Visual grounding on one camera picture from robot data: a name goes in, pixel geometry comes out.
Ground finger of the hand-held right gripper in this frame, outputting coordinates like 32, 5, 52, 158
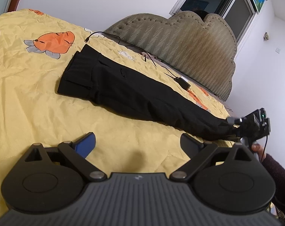
227, 116, 242, 125

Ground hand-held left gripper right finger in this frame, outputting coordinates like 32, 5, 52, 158
169, 133, 254, 182

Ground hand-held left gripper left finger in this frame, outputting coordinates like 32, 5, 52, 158
24, 132, 108, 182

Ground black pants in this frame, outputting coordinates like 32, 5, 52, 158
57, 44, 239, 142

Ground person's right hand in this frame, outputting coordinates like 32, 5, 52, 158
251, 143, 267, 162

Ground black power adapter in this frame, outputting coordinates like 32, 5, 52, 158
175, 76, 191, 90

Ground yellow carrot print blanket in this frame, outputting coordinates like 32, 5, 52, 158
0, 9, 239, 217

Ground olive padded headboard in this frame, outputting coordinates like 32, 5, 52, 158
104, 11, 238, 102

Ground sliding window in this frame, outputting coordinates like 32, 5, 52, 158
169, 0, 259, 41

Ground black charger cable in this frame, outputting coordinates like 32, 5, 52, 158
85, 31, 183, 80

